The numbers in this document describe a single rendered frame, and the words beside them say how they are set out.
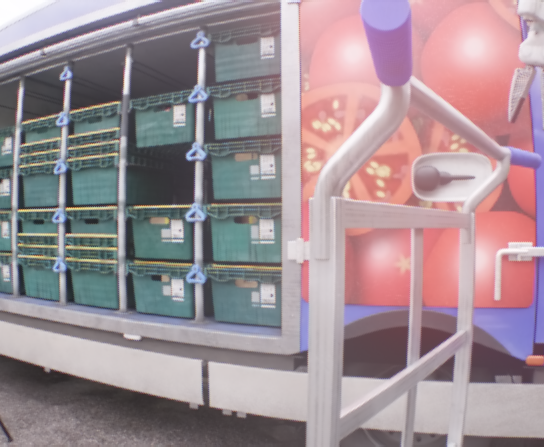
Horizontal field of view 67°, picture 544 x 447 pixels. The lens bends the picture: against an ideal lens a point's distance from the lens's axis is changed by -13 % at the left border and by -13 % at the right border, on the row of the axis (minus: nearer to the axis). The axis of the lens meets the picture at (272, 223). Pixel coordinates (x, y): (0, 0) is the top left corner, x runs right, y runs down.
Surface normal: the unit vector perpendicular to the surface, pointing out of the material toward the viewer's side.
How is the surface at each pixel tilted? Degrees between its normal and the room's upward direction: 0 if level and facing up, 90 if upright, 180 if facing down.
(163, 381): 90
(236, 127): 98
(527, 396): 90
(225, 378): 90
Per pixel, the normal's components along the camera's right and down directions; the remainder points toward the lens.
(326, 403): -0.62, -0.01
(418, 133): -0.37, -0.01
